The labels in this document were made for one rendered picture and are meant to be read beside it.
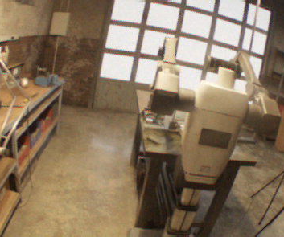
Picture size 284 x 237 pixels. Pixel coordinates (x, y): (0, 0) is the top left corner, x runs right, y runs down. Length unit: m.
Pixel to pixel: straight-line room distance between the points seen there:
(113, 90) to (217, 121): 3.91
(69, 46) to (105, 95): 1.21
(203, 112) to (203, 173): 0.27
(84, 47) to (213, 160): 3.89
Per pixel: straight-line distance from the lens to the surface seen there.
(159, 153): 1.47
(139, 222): 1.93
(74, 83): 4.76
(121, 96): 4.81
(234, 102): 0.97
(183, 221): 1.28
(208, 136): 0.99
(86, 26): 4.63
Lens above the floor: 1.50
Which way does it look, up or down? 18 degrees down
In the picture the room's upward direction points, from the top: 11 degrees clockwise
